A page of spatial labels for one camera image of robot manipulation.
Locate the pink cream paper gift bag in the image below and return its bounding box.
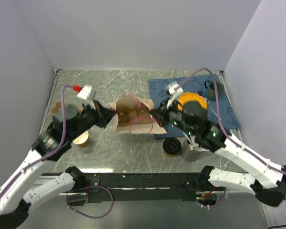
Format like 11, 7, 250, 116
109, 91, 166, 135

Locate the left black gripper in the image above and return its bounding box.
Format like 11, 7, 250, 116
68, 99, 118, 141

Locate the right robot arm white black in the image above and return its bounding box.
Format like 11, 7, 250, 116
149, 100, 286, 207

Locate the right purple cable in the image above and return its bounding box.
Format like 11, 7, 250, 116
180, 67, 286, 202

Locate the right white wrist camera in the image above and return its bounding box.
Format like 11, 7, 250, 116
165, 82, 184, 108

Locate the purple cable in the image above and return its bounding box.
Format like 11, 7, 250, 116
0, 84, 77, 210
180, 67, 286, 202

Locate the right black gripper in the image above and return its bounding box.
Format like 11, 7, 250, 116
148, 97, 196, 136

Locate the brown paper coffee cup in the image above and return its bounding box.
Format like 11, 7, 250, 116
72, 131, 90, 148
164, 151, 179, 158

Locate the dark green mug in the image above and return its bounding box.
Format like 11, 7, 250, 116
204, 80, 225, 101

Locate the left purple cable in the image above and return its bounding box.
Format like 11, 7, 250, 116
0, 84, 77, 210

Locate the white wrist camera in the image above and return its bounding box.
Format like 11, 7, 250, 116
165, 82, 184, 108
72, 84, 96, 110

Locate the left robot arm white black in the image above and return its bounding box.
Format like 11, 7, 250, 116
0, 101, 116, 229

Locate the blue lettered cloth placemat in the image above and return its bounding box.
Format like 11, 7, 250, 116
148, 74, 241, 139

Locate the grey cylindrical straw holder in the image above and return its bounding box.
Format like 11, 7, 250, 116
180, 139, 211, 162

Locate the orange dotted plate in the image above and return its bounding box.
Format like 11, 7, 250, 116
177, 92, 208, 111

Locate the black mounting base rail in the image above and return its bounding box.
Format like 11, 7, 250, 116
56, 172, 229, 203

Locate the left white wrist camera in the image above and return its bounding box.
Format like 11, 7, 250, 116
72, 84, 96, 110

